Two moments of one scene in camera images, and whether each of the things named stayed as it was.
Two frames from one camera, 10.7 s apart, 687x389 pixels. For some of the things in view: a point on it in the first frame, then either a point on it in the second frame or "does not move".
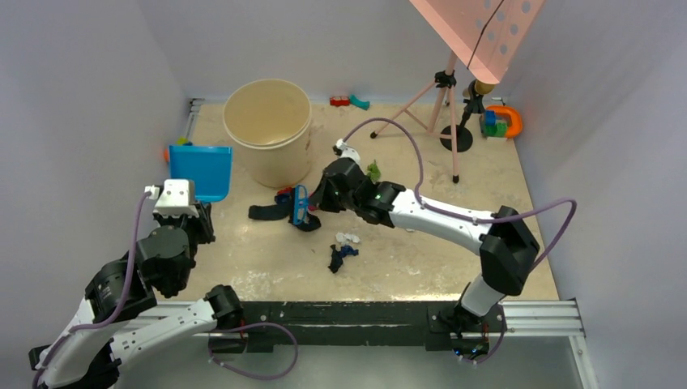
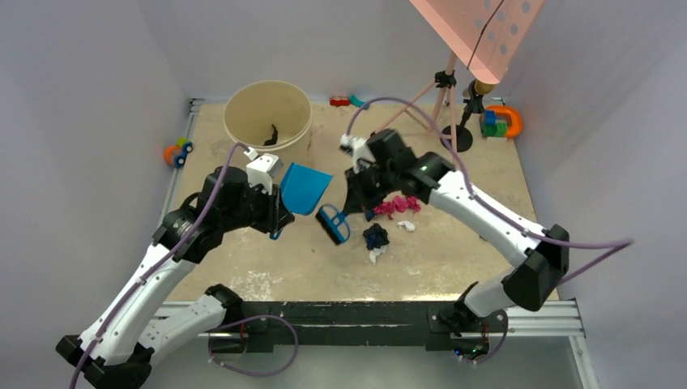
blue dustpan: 210,167 to 302,188
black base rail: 279,324 does not move
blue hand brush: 300,204 to 334,223
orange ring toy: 515,128 does not move
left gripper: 203,221 to 276,215
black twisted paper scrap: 336,259 to 376,237
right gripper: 321,198 to 360,198
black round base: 464,138 does not move
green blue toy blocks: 492,127 does not move
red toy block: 339,100 does not move
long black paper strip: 283,209 to 274,138
